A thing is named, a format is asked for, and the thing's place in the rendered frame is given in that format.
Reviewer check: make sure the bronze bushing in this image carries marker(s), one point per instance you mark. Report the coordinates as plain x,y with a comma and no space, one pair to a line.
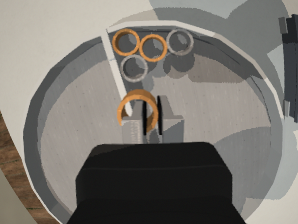
144,95
118,35
157,37

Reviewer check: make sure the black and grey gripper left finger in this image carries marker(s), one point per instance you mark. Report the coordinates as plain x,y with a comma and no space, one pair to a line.
134,127

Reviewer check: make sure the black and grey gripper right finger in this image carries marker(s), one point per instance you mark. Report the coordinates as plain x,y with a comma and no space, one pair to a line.
170,126

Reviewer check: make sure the grey metal bushing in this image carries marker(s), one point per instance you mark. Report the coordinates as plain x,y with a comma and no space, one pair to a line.
124,72
188,38

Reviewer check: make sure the grey round turntable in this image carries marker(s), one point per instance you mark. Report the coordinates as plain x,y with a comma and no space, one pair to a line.
211,89

